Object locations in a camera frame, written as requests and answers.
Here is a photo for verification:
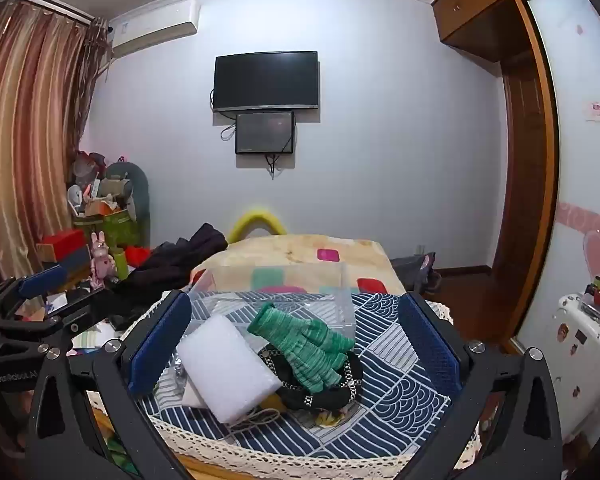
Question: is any grey backpack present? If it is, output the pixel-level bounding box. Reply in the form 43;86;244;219
390;252;444;294

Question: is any white sliding wardrobe door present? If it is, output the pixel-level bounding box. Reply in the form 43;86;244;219
517;0;600;361

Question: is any beige blanket with coloured squares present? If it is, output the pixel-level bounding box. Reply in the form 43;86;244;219
190;234;406;297

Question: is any white suitcase with stickers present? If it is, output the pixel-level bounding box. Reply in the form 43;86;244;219
545;294;600;442

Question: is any green knit glove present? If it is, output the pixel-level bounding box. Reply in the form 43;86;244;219
247;302;357;393

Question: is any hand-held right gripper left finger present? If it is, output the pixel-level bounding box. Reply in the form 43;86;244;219
25;290;193;480

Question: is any pile of household clutter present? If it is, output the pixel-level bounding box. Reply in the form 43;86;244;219
67;151;134;219

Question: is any white foam block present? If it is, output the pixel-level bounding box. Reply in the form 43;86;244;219
176;316;282;425

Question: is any small black wall monitor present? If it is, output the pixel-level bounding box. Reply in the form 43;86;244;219
235;110;296;156

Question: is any clear plastic box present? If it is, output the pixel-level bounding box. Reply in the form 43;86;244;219
187;266;359;347

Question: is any pink rabbit toy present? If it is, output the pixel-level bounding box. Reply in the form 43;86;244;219
90;231;116;289

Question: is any yellow foam arch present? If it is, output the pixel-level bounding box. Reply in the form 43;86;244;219
228;206;287;241

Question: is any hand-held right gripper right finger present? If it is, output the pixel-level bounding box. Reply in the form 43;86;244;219
399;290;566;480

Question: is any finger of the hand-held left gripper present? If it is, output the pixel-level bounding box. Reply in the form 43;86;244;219
0;262;71;322
0;280;138;361

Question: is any white air conditioner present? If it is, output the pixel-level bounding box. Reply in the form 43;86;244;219
111;0;201;59

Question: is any wooden overhead cabinet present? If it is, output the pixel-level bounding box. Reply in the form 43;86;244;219
432;0;571;63

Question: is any dark clothes pile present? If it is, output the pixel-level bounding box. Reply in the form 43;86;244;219
115;222;229;322

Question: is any grey green pillow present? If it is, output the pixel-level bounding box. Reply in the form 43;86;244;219
105;162;151;247

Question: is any black bag with chain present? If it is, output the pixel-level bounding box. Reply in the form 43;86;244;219
257;345;365;413

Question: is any black wall television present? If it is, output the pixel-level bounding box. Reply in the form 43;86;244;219
213;51;321;113

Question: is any floral scrunchie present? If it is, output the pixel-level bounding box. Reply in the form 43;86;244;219
314;406;358;429

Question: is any red box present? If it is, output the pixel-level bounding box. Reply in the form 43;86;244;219
42;230;89;262

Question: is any green storage box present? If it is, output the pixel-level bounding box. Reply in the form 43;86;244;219
74;210;144;252

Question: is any brown wooden door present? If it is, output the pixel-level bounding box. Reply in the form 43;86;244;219
490;50;548;347

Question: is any striped brown curtain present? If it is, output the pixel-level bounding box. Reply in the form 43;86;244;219
0;0;113;292

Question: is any blue patterned cloth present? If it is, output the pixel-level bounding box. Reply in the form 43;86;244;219
135;290;462;461

